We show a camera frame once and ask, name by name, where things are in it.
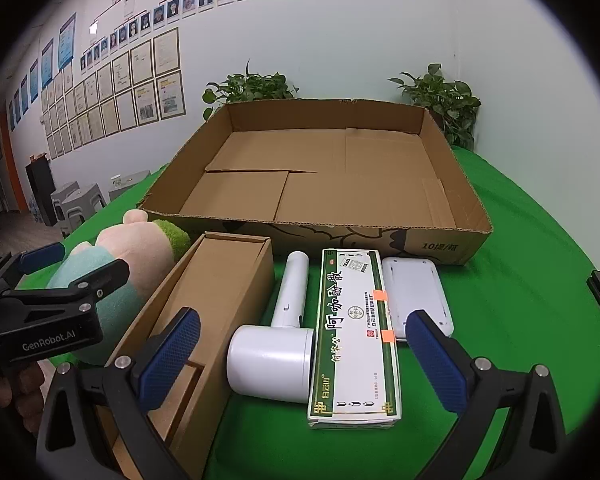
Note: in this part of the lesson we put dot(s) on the white hair dryer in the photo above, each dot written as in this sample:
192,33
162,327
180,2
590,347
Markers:
270,360

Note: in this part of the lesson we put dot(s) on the long narrow cardboard box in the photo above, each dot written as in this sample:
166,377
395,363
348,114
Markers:
230,290

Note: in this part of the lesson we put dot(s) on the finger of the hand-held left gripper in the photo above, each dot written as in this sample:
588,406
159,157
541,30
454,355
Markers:
105,272
42,256

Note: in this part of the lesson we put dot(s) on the black cabinet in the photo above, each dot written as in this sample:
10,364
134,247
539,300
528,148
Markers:
42,195

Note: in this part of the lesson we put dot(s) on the row of blue wall posters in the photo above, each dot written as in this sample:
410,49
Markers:
66,37

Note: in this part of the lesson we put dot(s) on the paper cup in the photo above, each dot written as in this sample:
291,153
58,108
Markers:
116,181

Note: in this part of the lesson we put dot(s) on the large cardboard box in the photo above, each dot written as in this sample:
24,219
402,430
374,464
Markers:
330,175

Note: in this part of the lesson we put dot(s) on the white flat rounded device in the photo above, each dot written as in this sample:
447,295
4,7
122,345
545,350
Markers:
415,290

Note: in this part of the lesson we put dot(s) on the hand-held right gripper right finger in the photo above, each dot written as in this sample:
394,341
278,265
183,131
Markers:
435,360

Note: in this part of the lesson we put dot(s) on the wall of framed certificates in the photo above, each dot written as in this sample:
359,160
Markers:
120,95

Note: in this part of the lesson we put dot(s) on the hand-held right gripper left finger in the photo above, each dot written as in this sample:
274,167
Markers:
172,355

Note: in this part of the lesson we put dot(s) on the grey plastic stool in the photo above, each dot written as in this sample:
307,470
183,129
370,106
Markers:
82,210
62,195

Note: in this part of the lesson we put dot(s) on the person's left hand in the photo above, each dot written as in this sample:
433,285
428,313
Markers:
22,385

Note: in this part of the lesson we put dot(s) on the pink and teal plush toy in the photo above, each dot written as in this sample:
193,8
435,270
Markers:
130,255

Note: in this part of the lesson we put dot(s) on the grey side table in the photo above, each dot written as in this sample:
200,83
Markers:
135,182

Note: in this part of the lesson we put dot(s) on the green potted plant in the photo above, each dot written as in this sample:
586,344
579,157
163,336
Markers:
445,100
250,87

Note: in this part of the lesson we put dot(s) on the row of portrait photos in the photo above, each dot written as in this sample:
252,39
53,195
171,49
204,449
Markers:
175,10

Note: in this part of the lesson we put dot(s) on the green and white medicine box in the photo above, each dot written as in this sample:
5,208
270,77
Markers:
355,340

